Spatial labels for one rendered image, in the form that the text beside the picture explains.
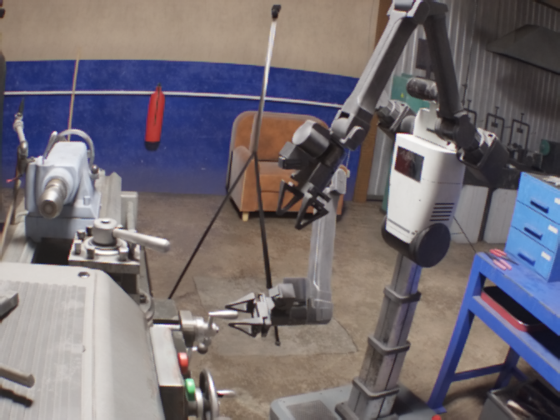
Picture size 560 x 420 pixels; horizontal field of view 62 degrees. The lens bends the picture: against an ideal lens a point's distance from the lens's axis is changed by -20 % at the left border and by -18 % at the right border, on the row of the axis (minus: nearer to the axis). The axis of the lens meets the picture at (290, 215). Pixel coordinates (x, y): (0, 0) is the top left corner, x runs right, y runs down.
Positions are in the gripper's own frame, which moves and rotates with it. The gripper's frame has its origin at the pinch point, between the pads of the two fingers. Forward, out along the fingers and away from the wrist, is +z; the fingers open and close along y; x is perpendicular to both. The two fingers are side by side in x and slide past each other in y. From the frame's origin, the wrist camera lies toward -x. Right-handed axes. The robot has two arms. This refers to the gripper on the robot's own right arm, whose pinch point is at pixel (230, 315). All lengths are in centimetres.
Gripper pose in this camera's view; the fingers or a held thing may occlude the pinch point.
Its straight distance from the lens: 142.6
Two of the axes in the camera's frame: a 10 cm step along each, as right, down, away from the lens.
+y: 2.0, 7.0, -6.8
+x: -2.4, 7.1, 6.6
